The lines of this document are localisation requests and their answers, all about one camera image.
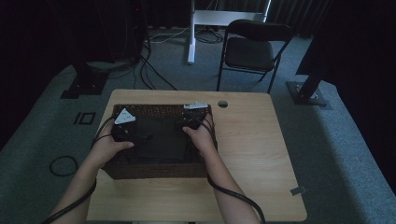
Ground left hand-held gripper cable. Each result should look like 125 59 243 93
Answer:
41 115 118 224

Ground black looped floor cable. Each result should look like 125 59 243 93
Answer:
49 155 79 177

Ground black floor cables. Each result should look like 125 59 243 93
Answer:
133 43 178 91

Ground right hand-held gripper cable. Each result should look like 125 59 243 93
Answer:
186 111 266 224

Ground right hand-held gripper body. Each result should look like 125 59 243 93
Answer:
181 102 208 130

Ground dark curtain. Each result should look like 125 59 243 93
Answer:
214 0 334 38

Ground black stand with base plate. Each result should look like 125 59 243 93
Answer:
286 73 329 107
60 60 110 100

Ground person's right hand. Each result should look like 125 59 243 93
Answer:
182 113 218 157

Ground hand-held gripper cable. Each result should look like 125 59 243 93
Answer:
41 115 118 224
186 111 266 224

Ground person's left hand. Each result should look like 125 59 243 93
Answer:
89 123 135 171

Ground brown wicker basket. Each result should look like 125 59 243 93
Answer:
101 103 219 180

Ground black folding chair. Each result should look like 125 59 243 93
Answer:
217 19 294 95

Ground white metal desk frame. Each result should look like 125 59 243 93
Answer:
186 0 273 65

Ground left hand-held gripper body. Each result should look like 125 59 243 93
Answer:
111 107 139 144

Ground dark garment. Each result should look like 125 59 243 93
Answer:
134 116 195 164

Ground white floor cable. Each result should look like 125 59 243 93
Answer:
148 27 191 45

